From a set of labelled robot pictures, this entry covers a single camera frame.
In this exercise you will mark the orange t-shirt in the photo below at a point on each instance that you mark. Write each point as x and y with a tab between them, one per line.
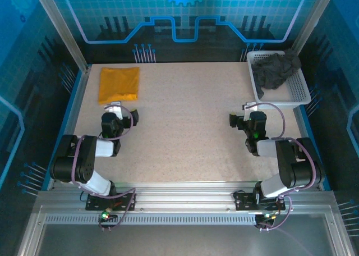
117	84

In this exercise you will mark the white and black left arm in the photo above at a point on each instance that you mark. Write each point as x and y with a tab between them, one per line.
103	148

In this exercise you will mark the blue table edge trim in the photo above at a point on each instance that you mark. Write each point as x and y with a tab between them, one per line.
71	107

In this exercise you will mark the white perforated plastic basket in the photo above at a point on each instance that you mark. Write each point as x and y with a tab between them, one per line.
298	84

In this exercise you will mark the dark grey t-shirt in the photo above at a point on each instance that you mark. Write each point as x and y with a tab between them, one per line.
275	68

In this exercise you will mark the small LED circuit board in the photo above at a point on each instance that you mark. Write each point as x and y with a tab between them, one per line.
105	216
266	216

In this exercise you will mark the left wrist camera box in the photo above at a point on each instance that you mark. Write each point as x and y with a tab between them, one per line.
116	110

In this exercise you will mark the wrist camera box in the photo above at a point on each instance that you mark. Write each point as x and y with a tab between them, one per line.
116	110
248	107

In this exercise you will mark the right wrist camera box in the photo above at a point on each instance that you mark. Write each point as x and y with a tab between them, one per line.
248	107

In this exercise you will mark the aluminium mounting rail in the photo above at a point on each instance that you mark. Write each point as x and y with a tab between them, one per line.
182	197

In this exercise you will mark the aluminium frame post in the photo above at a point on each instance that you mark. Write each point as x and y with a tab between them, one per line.
61	25
311	17

